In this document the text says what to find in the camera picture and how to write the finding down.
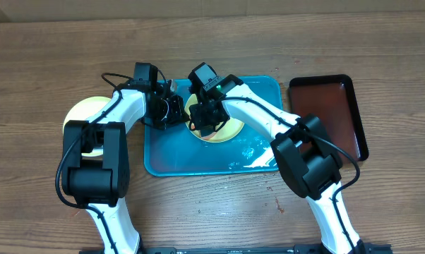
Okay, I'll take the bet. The green plate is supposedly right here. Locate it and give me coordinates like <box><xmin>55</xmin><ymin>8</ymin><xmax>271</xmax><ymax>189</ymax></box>
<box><xmin>62</xmin><ymin>96</ymin><xmax>113</xmax><ymax>158</ymax></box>
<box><xmin>184</xmin><ymin>93</ymin><xmax>245</xmax><ymax>143</ymax></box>

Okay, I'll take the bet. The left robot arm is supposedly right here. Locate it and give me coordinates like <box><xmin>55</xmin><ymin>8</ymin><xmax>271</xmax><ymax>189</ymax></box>
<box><xmin>55</xmin><ymin>63</ymin><xmax>188</xmax><ymax>253</ymax></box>

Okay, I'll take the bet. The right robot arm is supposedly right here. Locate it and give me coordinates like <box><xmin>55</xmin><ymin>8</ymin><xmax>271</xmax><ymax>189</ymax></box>
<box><xmin>188</xmin><ymin>63</ymin><xmax>365</xmax><ymax>253</ymax></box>

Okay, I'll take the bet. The teal plastic tray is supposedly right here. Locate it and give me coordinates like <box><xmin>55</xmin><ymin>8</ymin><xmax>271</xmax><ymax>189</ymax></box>
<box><xmin>143</xmin><ymin>75</ymin><xmax>284</xmax><ymax>177</ymax></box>

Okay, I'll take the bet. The black rectangular tray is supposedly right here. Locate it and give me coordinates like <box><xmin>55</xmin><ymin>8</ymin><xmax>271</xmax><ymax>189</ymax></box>
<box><xmin>287</xmin><ymin>74</ymin><xmax>369</xmax><ymax>162</ymax></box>

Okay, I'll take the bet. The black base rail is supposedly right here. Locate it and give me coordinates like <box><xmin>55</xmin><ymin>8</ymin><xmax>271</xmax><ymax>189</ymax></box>
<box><xmin>79</xmin><ymin>243</ymin><xmax>393</xmax><ymax>254</ymax></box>

